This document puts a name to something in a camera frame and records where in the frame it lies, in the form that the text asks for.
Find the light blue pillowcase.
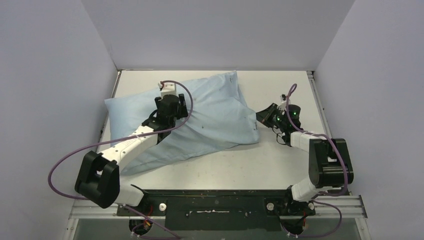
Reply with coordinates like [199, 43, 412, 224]
[105, 71, 260, 176]

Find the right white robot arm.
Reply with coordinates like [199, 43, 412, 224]
[256, 103, 354, 214]

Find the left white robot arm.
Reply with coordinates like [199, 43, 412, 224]
[74, 93, 189, 215]

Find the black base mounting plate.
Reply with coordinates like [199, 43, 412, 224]
[116, 189, 316, 232]

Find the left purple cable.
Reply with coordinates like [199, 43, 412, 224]
[47, 80, 194, 240]

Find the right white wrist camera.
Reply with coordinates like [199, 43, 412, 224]
[277, 94, 290, 112]

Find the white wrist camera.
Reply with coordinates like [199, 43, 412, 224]
[158, 82, 177, 99]
[277, 94, 290, 112]

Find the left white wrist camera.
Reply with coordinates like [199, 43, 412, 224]
[158, 82, 177, 99]

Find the black loop cable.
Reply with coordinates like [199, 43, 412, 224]
[275, 130, 289, 146]

